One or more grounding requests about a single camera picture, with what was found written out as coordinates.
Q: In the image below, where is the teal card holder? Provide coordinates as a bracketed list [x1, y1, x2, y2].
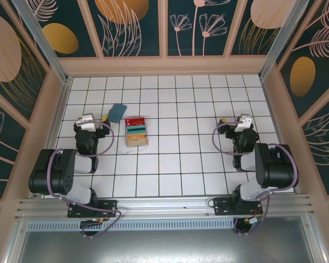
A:
[108, 103, 128, 124]

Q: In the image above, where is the arm base electronics module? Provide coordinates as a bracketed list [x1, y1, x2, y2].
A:
[233, 216, 260, 236]
[80, 218, 104, 237]

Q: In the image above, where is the red VIP card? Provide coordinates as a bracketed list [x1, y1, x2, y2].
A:
[125, 117, 145, 127]

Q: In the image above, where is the teal card with black stripe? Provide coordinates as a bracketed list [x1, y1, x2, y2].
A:
[126, 125, 147, 135]

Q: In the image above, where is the gold patterned card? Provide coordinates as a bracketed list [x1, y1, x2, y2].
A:
[126, 133, 149, 146]

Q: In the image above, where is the colourful striped wooden box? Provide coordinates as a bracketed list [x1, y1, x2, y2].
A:
[124, 117, 150, 149]

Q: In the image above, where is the grey metal sheet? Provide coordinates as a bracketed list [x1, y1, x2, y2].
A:
[15, 229, 320, 263]

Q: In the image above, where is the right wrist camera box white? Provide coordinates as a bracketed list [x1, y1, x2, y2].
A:
[235, 115, 252, 134]

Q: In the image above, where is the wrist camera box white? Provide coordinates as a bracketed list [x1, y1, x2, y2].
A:
[76, 113, 97, 132]
[235, 115, 252, 134]

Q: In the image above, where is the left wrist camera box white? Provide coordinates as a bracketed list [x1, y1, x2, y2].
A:
[76, 113, 97, 132]

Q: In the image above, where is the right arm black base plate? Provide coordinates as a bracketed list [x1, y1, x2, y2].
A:
[213, 197, 264, 218]

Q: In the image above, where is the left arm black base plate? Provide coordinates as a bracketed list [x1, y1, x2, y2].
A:
[67, 199, 118, 219]

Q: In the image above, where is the aluminium mounting rail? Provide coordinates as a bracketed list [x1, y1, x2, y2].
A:
[15, 193, 315, 220]

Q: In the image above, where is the aluminium frame post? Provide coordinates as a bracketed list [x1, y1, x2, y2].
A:
[258, 0, 310, 81]
[10, 0, 72, 84]

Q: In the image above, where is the slotted grey cable duct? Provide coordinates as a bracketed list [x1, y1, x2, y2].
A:
[26, 220, 236, 231]

